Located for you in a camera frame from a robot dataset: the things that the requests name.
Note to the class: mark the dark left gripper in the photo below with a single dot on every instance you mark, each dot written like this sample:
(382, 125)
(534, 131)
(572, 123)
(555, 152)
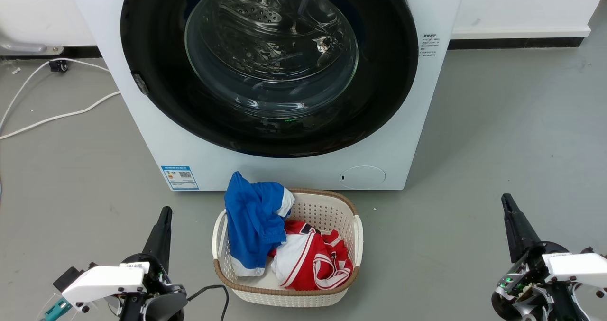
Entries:
(166, 302)

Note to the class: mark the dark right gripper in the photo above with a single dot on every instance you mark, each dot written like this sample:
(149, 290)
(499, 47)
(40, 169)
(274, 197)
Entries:
(526, 283)

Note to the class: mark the black round glass washer door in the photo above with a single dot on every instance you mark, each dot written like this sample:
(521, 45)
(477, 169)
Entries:
(151, 74)

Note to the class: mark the white front-load washing machine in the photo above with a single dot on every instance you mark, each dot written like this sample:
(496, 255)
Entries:
(303, 174)

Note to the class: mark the blue energy label sticker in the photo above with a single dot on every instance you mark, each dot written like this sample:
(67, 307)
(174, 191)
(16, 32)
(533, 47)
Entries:
(179, 178)

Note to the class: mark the blue and white garment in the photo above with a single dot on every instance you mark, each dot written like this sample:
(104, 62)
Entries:
(251, 216)

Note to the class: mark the red and white garment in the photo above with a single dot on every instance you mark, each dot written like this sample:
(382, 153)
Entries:
(313, 264)

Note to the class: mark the white plastic laundry basket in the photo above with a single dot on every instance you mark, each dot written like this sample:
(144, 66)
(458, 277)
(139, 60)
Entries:
(322, 212)

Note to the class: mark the round white filter cover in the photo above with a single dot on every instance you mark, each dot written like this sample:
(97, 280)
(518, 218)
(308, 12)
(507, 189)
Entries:
(363, 177)

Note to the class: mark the black skirting strip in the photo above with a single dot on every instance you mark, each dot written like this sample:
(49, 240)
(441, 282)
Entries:
(517, 43)
(80, 52)

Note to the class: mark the small black plug box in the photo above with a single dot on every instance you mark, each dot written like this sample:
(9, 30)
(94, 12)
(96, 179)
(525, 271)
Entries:
(59, 66)

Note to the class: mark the small black text sticker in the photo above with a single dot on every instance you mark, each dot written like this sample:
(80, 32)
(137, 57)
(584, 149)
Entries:
(429, 45)

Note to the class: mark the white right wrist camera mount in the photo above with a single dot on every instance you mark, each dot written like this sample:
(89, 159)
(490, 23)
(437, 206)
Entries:
(578, 266)

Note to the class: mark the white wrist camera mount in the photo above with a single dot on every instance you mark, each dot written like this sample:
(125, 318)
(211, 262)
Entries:
(104, 280)
(578, 266)

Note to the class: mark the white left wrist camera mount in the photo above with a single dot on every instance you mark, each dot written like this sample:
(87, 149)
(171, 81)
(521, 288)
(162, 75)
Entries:
(104, 280)

